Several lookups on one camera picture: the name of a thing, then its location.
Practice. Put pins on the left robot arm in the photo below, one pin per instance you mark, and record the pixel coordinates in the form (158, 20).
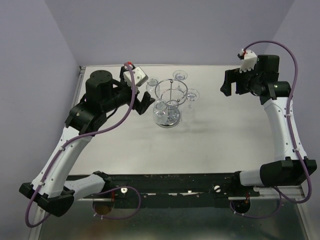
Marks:
(51, 189)

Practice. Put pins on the clear wine glass front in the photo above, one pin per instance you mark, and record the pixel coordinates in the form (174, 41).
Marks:
(160, 112)

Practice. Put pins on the clear wine glass far left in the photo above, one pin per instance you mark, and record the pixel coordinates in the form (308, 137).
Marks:
(151, 85)

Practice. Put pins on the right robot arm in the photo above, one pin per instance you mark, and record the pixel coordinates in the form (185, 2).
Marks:
(258, 75)

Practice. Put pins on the clear wine glass far right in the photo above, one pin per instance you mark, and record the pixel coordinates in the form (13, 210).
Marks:
(179, 77)

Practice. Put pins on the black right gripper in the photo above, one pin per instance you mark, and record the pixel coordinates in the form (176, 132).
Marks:
(234, 75)

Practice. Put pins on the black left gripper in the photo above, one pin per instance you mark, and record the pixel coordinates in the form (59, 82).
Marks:
(142, 106)

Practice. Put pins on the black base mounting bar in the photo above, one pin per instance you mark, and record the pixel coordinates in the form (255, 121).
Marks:
(172, 190)

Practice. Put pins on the clear wine glass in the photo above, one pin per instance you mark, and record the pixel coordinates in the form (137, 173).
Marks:
(151, 85)
(188, 111)
(160, 112)
(179, 77)

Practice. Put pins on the chrome wine glass rack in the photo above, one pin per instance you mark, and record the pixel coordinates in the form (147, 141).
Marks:
(166, 90)

